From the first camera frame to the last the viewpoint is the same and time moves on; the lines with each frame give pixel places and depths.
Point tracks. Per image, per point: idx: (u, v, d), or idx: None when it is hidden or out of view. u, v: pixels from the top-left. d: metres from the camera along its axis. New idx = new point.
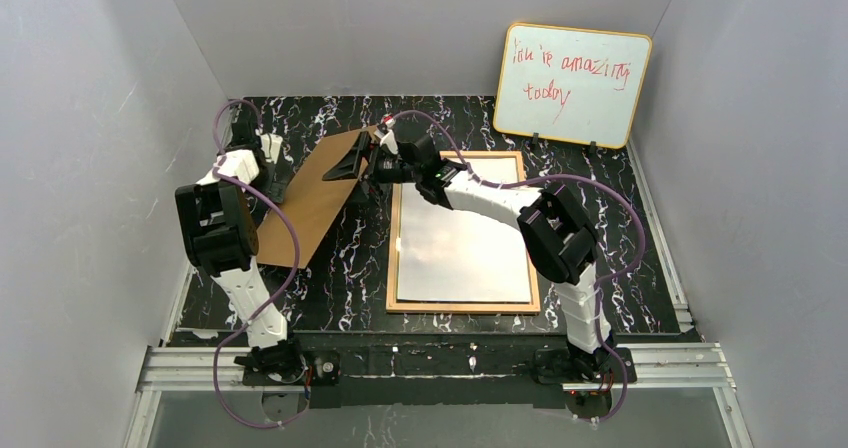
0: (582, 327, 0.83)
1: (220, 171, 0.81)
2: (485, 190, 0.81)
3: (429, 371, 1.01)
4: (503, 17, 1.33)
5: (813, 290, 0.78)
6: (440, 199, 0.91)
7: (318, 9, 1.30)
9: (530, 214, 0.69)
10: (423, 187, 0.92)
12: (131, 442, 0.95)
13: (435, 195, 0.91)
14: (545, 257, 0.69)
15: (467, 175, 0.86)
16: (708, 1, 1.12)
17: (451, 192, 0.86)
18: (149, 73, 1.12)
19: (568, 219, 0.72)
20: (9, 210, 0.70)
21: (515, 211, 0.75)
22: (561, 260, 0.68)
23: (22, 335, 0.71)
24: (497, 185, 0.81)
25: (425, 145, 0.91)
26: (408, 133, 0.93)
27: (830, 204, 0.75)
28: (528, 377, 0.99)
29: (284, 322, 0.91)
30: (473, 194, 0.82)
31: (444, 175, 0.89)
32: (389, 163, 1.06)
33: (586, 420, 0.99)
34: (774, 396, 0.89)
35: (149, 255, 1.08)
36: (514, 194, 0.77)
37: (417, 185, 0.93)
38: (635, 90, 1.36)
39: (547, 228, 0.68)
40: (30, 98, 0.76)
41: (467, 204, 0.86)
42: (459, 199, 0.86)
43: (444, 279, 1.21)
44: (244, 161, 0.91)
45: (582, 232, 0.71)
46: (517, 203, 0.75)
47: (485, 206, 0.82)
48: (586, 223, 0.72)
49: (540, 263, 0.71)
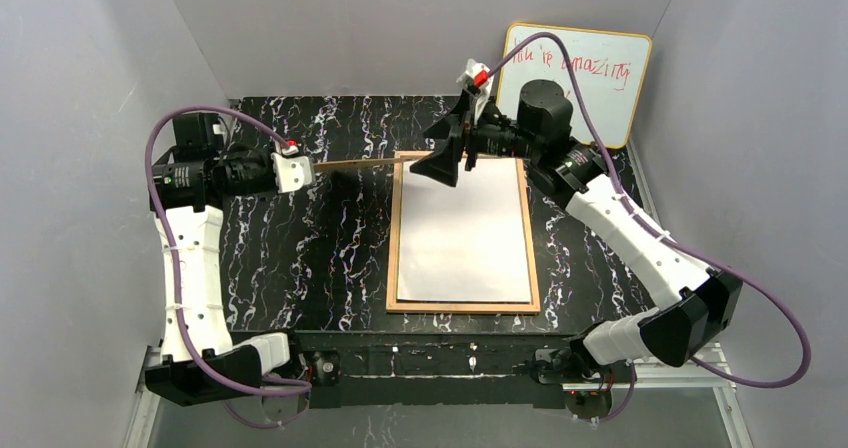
0: (615, 352, 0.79)
1: (181, 312, 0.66)
2: (637, 231, 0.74)
3: (429, 371, 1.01)
4: (504, 16, 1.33)
5: (813, 291, 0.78)
6: (556, 189, 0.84)
7: (319, 9, 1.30)
9: (694, 305, 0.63)
10: (543, 171, 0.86)
12: (130, 441, 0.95)
13: (553, 182, 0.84)
14: (675, 344, 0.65)
15: (615, 194, 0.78)
16: (708, 2, 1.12)
17: (588, 205, 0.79)
18: (149, 72, 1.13)
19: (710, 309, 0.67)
20: (11, 209, 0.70)
21: (668, 282, 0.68)
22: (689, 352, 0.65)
23: (21, 334, 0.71)
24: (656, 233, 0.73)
25: (559, 117, 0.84)
26: (544, 100, 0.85)
27: (828, 204, 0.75)
28: (528, 376, 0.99)
29: (283, 345, 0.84)
30: (620, 228, 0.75)
31: (574, 161, 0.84)
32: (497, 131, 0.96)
33: (587, 420, 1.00)
34: (772, 396, 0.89)
35: (149, 255, 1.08)
36: (674, 259, 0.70)
37: (532, 165, 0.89)
38: (635, 90, 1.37)
39: (700, 325, 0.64)
40: (31, 98, 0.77)
41: (600, 226, 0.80)
42: (591, 216, 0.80)
43: (462, 268, 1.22)
44: (207, 247, 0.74)
45: (716, 327, 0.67)
46: (675, 275, 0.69)
47: (625, 244, 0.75)
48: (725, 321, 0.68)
49: (657, 343, 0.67)
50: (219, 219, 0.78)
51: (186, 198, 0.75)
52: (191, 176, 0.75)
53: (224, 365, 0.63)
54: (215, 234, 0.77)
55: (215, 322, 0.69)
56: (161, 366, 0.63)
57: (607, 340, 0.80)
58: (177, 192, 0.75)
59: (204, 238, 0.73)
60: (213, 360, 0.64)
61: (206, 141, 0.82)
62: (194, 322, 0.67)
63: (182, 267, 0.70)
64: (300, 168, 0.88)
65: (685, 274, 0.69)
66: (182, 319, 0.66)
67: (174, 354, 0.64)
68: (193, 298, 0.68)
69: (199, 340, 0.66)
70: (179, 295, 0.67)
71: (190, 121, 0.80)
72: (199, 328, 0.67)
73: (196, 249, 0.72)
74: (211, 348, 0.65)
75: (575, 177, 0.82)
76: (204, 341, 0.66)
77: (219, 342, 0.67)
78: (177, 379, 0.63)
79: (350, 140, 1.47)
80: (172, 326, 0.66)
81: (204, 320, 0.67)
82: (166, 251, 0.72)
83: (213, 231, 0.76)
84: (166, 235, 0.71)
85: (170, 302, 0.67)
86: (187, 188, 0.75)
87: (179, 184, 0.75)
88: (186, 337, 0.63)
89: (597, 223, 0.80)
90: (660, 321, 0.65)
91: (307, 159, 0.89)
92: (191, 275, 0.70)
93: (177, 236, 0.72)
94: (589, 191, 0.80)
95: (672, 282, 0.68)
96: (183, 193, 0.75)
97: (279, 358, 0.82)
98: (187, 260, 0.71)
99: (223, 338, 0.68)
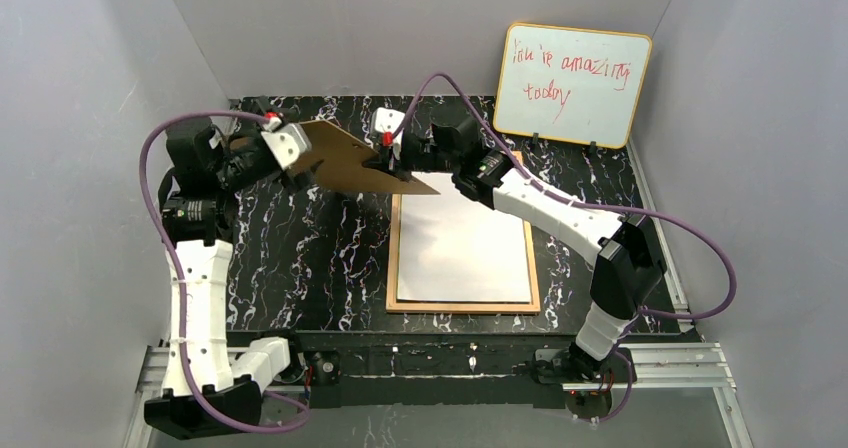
0: (604, 340, 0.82)
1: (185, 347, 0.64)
2: (550, 203, 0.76)
3: (429, 371, 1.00)
4: (504, 16, 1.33)
5: (813, 290, 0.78)
6: (480, 195, 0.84)
7: (319, 9, 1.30)
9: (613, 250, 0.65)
10: (462, 182, 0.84)
12: (131, 441, 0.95)
13: (475, 188, 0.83)
14: (615, 292, 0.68)
15: (523, 179, 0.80)
16: (708, 1, 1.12)
17: (504, 197, 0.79)
18: (149, 72, 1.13)
19: (641, 252, 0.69)
20: (11, 209, 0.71)
21: (589, 236, 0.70)
22: (630, 295, 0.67)
23: (22, 334, 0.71)
24: (568, 200, 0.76)
25: (468, 130, 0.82)
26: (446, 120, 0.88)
27: (829, 205, 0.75)
28: (528, 376, 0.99)
29: (284, 353, 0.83)
30: (534, 205, 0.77)
31: (489, 167, 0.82)
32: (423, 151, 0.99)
33: (586, 420, 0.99)
34: (771, 396, 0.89)
35: (149, 255, 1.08)
36: (588, 218, 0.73)
37: (453, 176, 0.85)
38: (636, 89, 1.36)
39: (626, 266, 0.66)
40: (30, 96, 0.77)
41: (518, 212, 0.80)
42: (505, 203, 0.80)
43: (462, 267, 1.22)
44: (216, 280, 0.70)
45: (653, 268, 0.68)
46: (592, 230, 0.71)
47: (544, 218, 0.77)
48: (659, 258, 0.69)
49: (607, 296, 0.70)
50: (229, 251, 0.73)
51: (197, 230, 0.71)
52: (203, 208, 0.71)
53: (221, 401, 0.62)
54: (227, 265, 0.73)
55: (218, 358, 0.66)
56: (160, 400, 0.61)
57: (590, 328, 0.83)
58: (187, 226, 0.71)
59: (212, 271, 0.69)
60: (212, 395, 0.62)
61: (208, 163, 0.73)
62: (197, 358, 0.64)
63: (189, 301, 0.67)
64: (291, 138, 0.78)
65: (600, 227, 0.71)
66: (185, 354, 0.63)
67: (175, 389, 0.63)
68: (196, 332, 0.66)
69: (201, 374, 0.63)
70: (184, 328, 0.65)
71: (188, 151, 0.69)
72: (202, 364, 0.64)
73: (203, 283, 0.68)
74: (211, 384, 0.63)
75: (490, 178, 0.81)
76: (205, 375, 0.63)
77: (219, 377, 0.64)
78: (175, 413, 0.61)
79: None
80: (175, 359, 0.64)
81: (207, 355, 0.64)
82: (174, 282, 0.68)
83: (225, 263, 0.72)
84: (174, 267, 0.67)
85: (174, 334, 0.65)
86: (198, 222, 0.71)
87: (190, 217, 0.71)
88: (186, 372, 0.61)
89: (520, 212, 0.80)
90: (598, 276, 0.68)
91: (295, 126, 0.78)
92: (196, 310, 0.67)
93: (185, 269, 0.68)
94: (501, 184, 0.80)
95: (590, 236, 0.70)
96: (194, 225, 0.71)
97: (280, 365, 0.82)
98: (194, 293, 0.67)
99: (224, 372, 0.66)
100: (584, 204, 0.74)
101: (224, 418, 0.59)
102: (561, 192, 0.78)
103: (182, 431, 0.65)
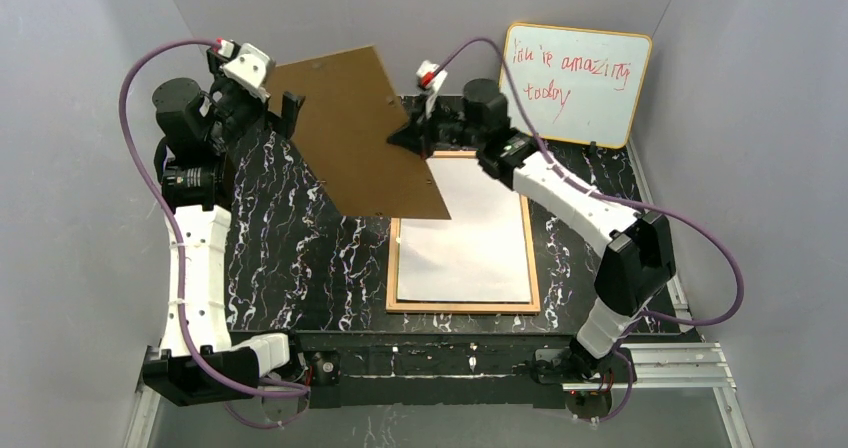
0: (604, 337, 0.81)
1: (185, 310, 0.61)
2: (567, 190, 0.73)
3: (429, 371, 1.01)
4: (504, 17, 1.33)
5: (813, 290, 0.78)
6: (501, 175, 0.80)
7: (319, 9, 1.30)
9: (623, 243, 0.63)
10: (485, 158, 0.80)
12: (130, 441, 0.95)
13: (498, 169, 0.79)
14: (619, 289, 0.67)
15: (546, 164, 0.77)
16: (708, 2, 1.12)
17: (522, 178, 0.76)
18: (148, 72, 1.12)
19: (651, 253, 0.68)
20: (12, 209, 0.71)
21: (599, 229, 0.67)
22: (633, 294, 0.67)
23: (23, 334, 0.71)
24: (586, 190, 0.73)
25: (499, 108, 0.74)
26: (485, 91, 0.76)
27: (828, 205, 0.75)
28: (528, 376, 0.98)
29: (284, 344, 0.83)
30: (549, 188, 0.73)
31: (515, 149, 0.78)
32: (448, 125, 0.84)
33: (586, 420, 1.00)
34: (771, 396, 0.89)
35: (149, 256, 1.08)
36: (604, 209, 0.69)
37: (478, 155, 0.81)
38: (635, 90, 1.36)
39: (634, 262, 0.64)
40: (31, 97, 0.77)
41: (533, 194, 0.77)
42: (522, 184, 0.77)
43: (461, 267, 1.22)
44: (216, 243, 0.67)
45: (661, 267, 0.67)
46: (605, 222, 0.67)
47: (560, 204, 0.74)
48: (669, 261, 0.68)
49: (611, 289, 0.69)
50: (228, 217, 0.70)
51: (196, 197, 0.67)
52: (203, 176, 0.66)
53: (219, 363, 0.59)
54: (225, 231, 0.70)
55: (216, 320, 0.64)
56: (158, 361, 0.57)
57: (592, 325, 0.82)
58: (185, 191, 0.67)
59: (212, 235, 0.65)
60: (210, 356, 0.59)
61: (201, 131, 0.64)
62: (195, 319, 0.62)
63: (187, 264, 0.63)
64: (252, 55, 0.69)
65: (615, 219, 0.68)
66: (183, 315, 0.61)
67: (172, 348, 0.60)
68: (195, 294, 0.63)
69: (198, 335, 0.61)
70: (182, 289, 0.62)
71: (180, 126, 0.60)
72: (199, 325, 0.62)
73: (203, 247, 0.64)
74: (209, 345, 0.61)
75: (515, 159, 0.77)
76: (203, 337, 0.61)
77: (217, 340, 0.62)
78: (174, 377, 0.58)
79: None
80: (173, 320, 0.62)
81: (205, 316, 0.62)
82: (172, 247, 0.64)
83: (223, 229, 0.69)
84: (172, 230, 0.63)
85: (173, 295, 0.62)
86: (197, 189, 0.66)
87: (189, 184, 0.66)
88: (184, 334, 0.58)
89: (536, 196, 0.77)
90: (604, 266, 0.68)
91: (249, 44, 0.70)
92: (195, 274, 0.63)
93: (183, 233, 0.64)
94: (524, 166, 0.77)
95: (601, 228, 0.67)
96: (193, 193, 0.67)
97: (279, 360, 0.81)
98: (192, 257, 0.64)
99: (222, 336, 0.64)
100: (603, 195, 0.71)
101: (224, 380, 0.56)
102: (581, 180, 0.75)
103: (177, 397, 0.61)
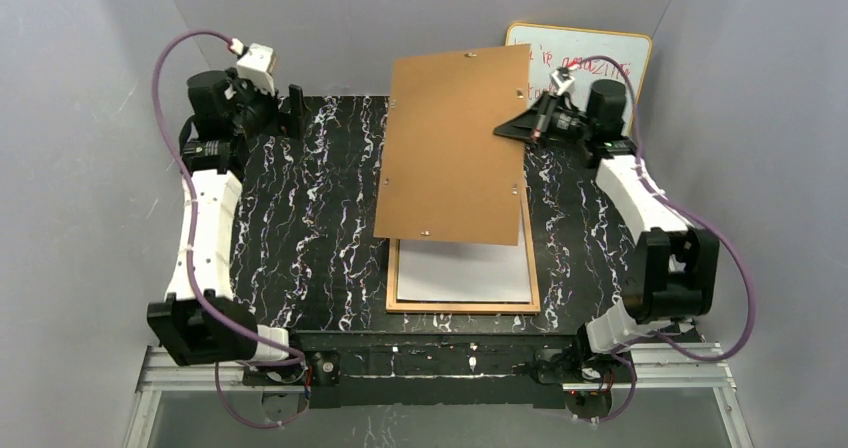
0: (608, 339, 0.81)
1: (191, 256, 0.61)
2: (637, 188, 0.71)
3: (429, 371, 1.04)
4: (503, 16, 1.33)
5: (812, 291, 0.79)
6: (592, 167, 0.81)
7: (319, 7, 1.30)
9: (658, 237, 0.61)
10: (586, 148, 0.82)
12: (131, 441, 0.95)
13: (591, 159, 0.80)
14: (638, 286, 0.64)
15: (634, 161, 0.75)
16: (708, 1, 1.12)
17: (603, 169, 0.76)
18: (148, 71, 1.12)
19: (690, 272, 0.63)
20: (11, 209, 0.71)
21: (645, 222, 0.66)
22: (651, 298, 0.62)
23: (23, 334, 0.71)
24: (654, 190, 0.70)
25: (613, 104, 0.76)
26: (610, 89, 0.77)
27: (829, 204, 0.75)
28: (528, 376, 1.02)
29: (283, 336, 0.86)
30: (624, 181, 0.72)
31: (614, 147, 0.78)
32: (565, 120, 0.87)
33: (587, 420, 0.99)
34: (772, 395, 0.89)
35: (149, 255, 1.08)
36: (662, 212, 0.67)
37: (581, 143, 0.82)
38: (635, 89, 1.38)
39: (666, 262, 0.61)
40: (31, 96, 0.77)
41: (608, 183, 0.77)
42: (605, 175, 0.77)
43: (457, 285, 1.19)
44: (226, 206, 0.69)
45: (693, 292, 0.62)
46: (653, 221, 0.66)
47: (626, 199, 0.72)
48: (706, 291, 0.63)
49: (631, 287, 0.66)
50: (240, 186, 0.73)
51: (210, 164, 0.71)
52: (220, 147, 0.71)
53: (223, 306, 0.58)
54: (235, 200, 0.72)
55: (222, 272, 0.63)
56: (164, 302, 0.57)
57: (604, 322, 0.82)
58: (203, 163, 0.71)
59: (224, 195, 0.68)
60: (213, 298, 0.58)
61: (224, 109, 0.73)
62: (202, 266, 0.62)
63: (198, 218, 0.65)
64: (255, 50, 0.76)
65: (662, 221, 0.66)
66: (190, 259, 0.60)
67: (179, 294, 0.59)
68: (204, 243, 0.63)
69: (204, 280, 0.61)
70: (192, 237, 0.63)
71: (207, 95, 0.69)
72: (205, 272, 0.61)
73: (214, 204, 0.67)
74: (213, 290, 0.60)
75: (606, 156, 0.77)
76: (207, 282, 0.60)
77: (221, 287, 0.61)
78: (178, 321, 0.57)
79: (350, 140, 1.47)
80: (181, 268, 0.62)
81: (212, 264, 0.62)
82: (186, 205, 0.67)
83: (234, 197, 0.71)
84: (187, 189, 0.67)
85: (182, 243, 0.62)
86: (214, 158, 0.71)
87: (208, 153, 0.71)
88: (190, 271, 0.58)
89: (612, 188, 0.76)
90: (633, 261, 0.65)
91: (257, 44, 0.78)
92: (207, 227, 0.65)
93: (198, 192, 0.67)
94: (612, 159, 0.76)
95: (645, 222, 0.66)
96: (209, 161, 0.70)
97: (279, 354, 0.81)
98: (205, 213, 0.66)
99: (226, 286, 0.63)
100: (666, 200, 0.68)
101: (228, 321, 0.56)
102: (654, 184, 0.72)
103: (179, 351, 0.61)
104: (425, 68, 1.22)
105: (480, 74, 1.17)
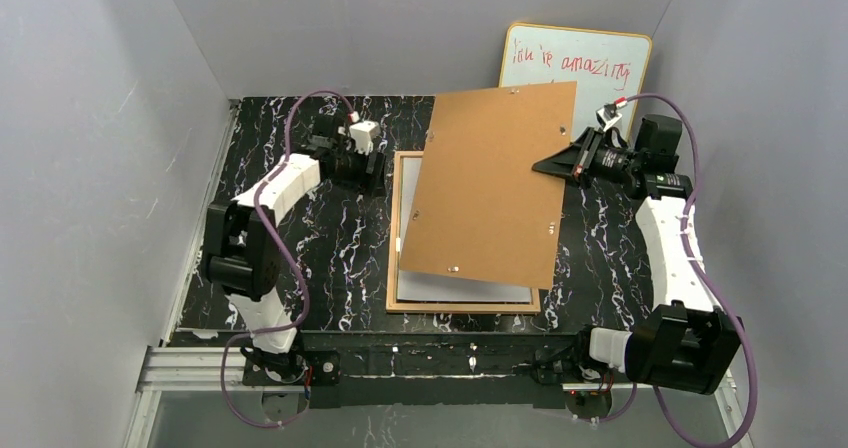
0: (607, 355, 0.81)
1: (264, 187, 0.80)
2: (675, 246, 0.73)
3: (429, 371, 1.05)
4: (503, 16, 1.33)
5: (810, 291, 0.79)
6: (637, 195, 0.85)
7: (319, 8, 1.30)
9: (676, 313, 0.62)
10: (633, 177, 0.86)
12: (131, 441, 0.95)
13: (637, 188, 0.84)
14: (639, 350, 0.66)
15: (679, 211, 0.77)
16: (708, 2, 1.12)
17: (648, 208, 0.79)
18: (148, 72, 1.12)
19: (700, 351, 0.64)
20: (9, 209, 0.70)
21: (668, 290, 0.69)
22: (649, 366, 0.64)
23: (23, 334, 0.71)
24: (692, 254, 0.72)
25: (662, 135, 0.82)
26: (664, 121, 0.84)
27: (829, 204, 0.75)
28: (528, 376, 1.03)
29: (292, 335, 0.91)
30: (661, 236, 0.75)
31: (666, 180, 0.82)
32: (610, 159, 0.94)
33: (586, 420, 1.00)
34: (770, 395, 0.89)
35: (149, 255, 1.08)
36: (690, 281, 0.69)
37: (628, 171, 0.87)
38: (635, 89, 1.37)
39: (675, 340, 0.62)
40: (30, 98, 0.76)
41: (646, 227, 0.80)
42: (645, 218, 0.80)
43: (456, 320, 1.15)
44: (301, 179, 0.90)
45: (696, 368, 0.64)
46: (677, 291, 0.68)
47: (658, 254, 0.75)
48: (711, 373, 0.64)
49: (633, 348, 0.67)
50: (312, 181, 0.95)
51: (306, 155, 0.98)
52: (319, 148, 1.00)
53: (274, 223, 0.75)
54: (306, 185, 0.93)
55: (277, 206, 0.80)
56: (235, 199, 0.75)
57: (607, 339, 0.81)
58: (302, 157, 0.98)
59: (304, 168, 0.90)
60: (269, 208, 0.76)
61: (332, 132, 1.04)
62: (267, 194, 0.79)
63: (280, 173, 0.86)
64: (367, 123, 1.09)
65: (688, 294, 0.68)
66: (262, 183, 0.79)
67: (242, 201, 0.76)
68: (277, 183, 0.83)
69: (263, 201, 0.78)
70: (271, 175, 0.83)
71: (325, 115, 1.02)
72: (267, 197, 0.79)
73: (294, 169, 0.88)
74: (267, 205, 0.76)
75: (655, 188, 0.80)
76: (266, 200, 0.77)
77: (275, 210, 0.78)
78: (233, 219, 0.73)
79: None
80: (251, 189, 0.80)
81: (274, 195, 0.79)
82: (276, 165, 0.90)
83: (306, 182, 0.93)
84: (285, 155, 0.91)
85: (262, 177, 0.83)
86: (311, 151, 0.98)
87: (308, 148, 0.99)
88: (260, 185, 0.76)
89: (650, 232, 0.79)
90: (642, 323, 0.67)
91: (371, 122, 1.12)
92: (282, 177, 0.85)
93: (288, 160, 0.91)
94: (659, 199, 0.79)
95: (669, 293, 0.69)
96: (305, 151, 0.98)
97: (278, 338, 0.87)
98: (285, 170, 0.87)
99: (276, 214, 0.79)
100: (702, 271, 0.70)
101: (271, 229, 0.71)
102: (696, 248, 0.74)
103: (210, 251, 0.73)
104: (459, 106, 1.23)
105: (516, 111, 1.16)
